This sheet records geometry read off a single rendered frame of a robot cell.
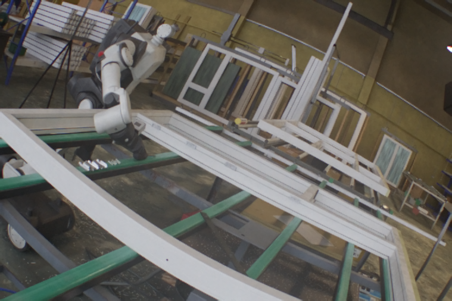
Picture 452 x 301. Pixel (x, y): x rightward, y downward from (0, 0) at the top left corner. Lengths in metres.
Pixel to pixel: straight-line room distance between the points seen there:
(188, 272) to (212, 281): 0.05
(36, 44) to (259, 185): 5.15
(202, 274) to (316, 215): 1.04
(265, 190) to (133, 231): 1.03
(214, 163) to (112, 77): 0.75
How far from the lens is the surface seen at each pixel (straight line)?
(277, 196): 1.91
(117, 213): 0.99
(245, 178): 1.93
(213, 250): 1.93
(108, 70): 1.42
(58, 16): 6.11
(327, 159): 4.12
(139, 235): 0.97
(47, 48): 6.31
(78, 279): 0.78
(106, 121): 1.31
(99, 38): 6.44
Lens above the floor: 1.32
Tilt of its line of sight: 10 degrees down
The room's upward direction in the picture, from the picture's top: 25 degrees clockwise
